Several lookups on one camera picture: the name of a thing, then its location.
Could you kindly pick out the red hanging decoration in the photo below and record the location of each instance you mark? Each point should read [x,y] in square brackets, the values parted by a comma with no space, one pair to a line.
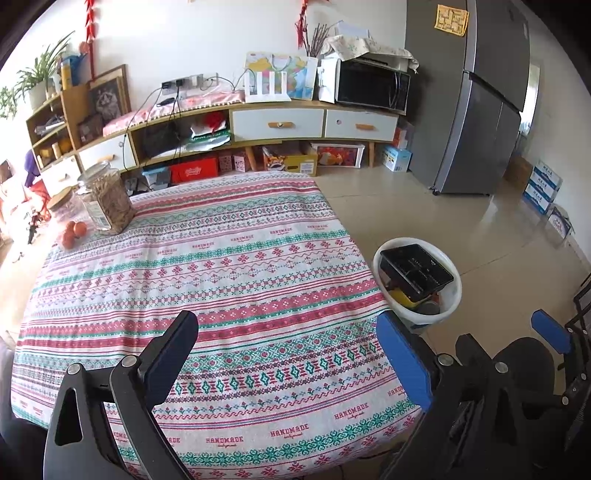
[304,27]

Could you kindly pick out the glass jar wooden lid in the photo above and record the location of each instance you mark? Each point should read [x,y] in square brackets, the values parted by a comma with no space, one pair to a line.
[62,199]

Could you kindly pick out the yellow bottle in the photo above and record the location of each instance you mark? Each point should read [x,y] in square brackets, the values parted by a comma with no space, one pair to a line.
[67,76]

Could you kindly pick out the narrow white drawer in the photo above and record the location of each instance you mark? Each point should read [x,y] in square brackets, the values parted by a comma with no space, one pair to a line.
[378,127]

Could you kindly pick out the red gift box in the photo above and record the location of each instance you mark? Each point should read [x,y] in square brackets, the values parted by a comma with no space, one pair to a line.
[194,170]

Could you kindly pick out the pink cloth runner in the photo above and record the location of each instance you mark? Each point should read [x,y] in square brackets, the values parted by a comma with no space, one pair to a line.
[207,98]

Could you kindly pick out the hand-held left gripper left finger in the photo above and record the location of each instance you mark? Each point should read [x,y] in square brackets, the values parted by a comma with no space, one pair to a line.
[171,355]

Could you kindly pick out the floral cloth cover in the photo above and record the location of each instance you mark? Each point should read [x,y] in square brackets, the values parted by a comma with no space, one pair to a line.
[360,46]

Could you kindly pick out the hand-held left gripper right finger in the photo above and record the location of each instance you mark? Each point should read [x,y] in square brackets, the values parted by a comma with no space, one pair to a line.
[406,364]

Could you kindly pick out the black plastic tray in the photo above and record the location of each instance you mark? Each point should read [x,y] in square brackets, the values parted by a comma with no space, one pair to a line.
[415,272]

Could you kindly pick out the white router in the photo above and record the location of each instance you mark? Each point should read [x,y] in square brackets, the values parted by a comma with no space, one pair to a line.
[268,97]

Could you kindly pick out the blue white box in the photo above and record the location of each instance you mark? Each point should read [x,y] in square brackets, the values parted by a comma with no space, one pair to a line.
[396,159]

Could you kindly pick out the small red tomato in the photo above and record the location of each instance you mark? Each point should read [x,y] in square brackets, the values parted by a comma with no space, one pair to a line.
[69,226]
[68,241]
[81,229]

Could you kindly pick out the wooden shelf unit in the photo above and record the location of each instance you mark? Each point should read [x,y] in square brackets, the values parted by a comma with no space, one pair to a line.
[74,101]

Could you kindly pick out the black microwave oven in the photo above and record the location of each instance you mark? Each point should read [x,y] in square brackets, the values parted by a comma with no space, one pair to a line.
[369,85]

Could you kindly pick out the yellow paper note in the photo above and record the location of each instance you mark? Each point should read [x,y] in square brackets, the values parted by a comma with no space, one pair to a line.
[451,19]

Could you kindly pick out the dried twig bundle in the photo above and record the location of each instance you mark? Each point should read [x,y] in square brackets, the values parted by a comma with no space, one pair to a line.
[318,41]

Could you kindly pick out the white paper bag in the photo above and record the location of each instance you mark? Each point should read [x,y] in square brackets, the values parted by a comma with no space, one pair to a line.
[325,83]

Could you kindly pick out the clear storage box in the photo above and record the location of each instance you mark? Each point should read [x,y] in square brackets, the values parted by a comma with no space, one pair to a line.
[337,156]

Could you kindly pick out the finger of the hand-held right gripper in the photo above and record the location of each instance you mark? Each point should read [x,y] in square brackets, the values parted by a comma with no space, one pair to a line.
[549,330]

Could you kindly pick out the black bag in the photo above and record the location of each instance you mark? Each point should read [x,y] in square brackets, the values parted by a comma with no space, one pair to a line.
[157,141]

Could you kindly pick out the brown cardboard box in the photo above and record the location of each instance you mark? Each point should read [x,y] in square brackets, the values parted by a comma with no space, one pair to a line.
[517,170]

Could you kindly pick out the framed animal picture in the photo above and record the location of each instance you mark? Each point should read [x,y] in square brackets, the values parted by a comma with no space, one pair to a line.
[108,99]

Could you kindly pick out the white plastic bin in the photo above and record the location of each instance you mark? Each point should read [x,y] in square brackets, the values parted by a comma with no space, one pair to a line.
[443,314]

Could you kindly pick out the wooden white cabinet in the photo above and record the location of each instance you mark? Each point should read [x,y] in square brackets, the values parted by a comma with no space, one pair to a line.
[101,154]

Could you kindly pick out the printed cardboard box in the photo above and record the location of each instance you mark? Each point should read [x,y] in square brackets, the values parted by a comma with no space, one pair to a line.
[295,161]

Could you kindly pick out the wide white drawer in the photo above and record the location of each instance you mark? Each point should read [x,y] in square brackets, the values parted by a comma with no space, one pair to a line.
[258,124]

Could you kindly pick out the glass jar with snacks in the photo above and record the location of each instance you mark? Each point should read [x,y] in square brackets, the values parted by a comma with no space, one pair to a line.
[111,203]

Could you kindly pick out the white power strip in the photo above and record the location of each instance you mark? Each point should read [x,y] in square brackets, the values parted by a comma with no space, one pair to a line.
[194,82]

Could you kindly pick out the potted spider plant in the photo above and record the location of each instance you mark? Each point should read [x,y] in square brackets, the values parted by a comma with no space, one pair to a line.
[41,69]

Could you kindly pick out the yellow packet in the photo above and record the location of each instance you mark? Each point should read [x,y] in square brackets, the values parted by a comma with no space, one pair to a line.
[400,297]

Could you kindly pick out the patterned woven tablecloth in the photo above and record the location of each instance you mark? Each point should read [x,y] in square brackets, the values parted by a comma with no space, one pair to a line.
[231,277]

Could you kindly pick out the green white plastic bag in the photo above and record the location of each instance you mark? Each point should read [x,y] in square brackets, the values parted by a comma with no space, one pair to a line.
[207,141]

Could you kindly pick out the grey refrigerator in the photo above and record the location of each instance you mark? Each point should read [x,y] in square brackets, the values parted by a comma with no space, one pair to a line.
[480,115]

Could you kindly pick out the colourful map bag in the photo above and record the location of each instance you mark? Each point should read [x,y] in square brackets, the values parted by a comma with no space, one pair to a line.
[300,78]

